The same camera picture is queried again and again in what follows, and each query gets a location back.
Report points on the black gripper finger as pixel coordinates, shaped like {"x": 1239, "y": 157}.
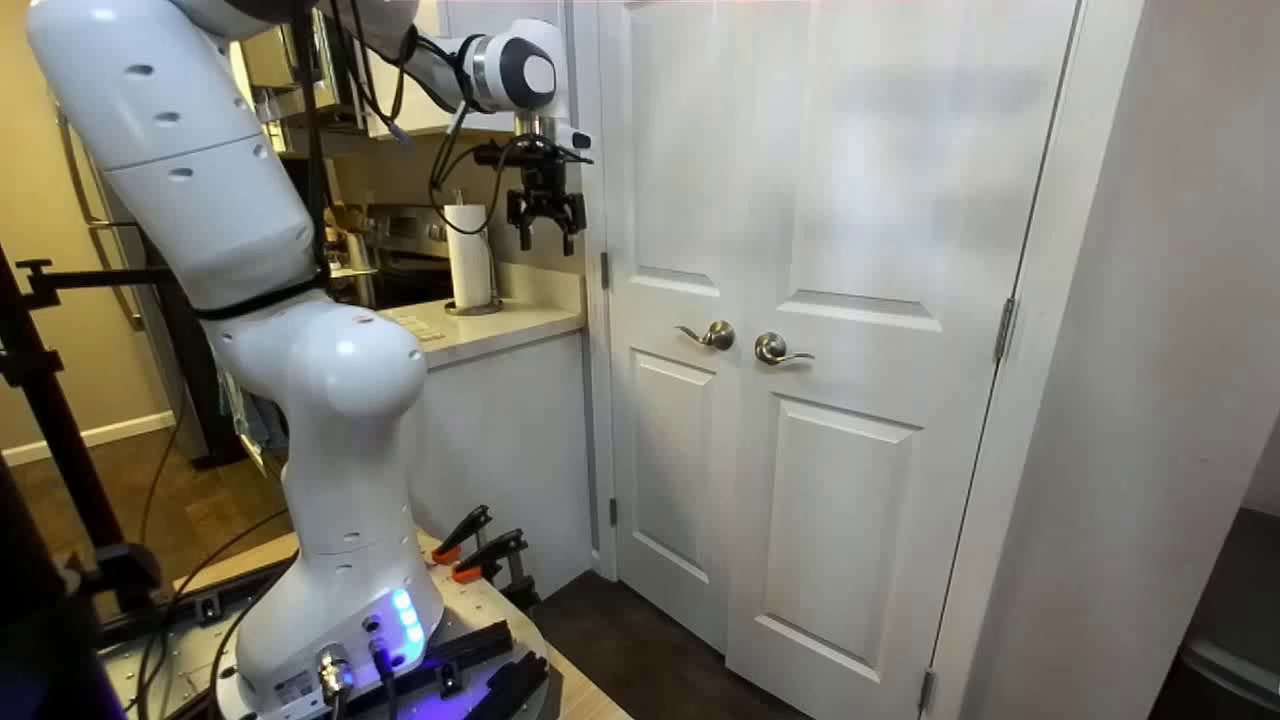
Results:
{"x": 522, "y": 225}
{"x": 571, "y": 228}

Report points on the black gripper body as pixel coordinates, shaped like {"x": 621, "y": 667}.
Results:
{"x": 543, "y": 182}

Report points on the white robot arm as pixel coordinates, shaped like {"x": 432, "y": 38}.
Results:
{"x": 330, "y": 400}

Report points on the narrow white panel door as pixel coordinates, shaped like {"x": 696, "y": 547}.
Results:
{"x": 672, "y": 300}

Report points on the wide white panel door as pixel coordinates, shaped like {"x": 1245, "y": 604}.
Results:
{"x": 880, "y": 400}

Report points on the white paper towel roll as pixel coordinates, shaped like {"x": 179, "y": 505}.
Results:
{"x": 468, "y": 258}

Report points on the metal paper towel holder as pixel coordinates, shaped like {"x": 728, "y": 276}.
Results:
{"x": 474, "y": 307}

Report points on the stainless steel stove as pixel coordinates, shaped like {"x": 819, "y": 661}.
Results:
{"x": 410, "y": 255}

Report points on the white kitchen counter cabinet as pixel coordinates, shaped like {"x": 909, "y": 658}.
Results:
{"x": 510, "y": 430}

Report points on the black orange clamp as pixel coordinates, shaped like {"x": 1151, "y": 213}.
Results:
{"x": 463, "y": 530}
{"x": 492, "y": 555}

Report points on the black mounting clamp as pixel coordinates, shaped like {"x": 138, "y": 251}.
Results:
{"x": 505, "y": 680}

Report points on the black stand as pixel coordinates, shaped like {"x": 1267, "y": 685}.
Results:
{"x": 45, "y": 400}

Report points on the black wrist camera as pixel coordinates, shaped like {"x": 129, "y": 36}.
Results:
{"x": 500, "y": 154}

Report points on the white wall cabinet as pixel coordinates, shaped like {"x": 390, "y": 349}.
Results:
{"x": 490, "y": 20}

